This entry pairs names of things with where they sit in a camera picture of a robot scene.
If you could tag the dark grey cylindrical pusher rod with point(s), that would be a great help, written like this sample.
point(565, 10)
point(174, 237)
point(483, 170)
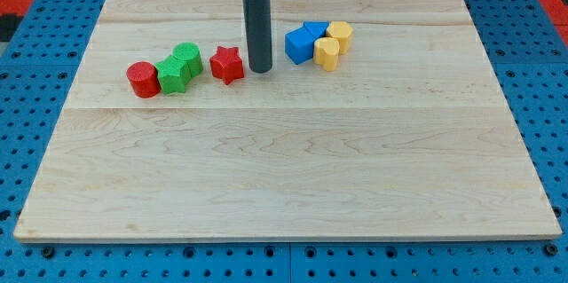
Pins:
point(258, 26)

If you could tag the red star block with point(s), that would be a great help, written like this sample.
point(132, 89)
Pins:
point(227, 65)

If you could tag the green star block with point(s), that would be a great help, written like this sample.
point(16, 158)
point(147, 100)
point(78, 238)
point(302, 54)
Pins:
point(173, 75)

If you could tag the blue cube block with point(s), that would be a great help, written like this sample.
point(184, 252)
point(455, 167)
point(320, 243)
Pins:
point(299, 45)

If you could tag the blue triangle block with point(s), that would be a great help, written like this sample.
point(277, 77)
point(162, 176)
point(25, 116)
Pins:
point(317, 29)

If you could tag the green cylinder block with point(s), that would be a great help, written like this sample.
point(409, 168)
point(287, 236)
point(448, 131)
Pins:
point(189, 54)

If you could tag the yellow heart block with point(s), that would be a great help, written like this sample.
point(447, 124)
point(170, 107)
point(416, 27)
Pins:
point(326, 53)

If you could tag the yellow hexagon block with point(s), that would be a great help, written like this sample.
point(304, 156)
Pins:
point(342, 32)

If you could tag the red cylinder block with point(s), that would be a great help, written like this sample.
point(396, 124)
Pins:
point(143, 79)

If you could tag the light wooden board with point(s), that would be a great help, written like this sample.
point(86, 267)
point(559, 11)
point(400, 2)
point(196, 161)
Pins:
point(409, 139)

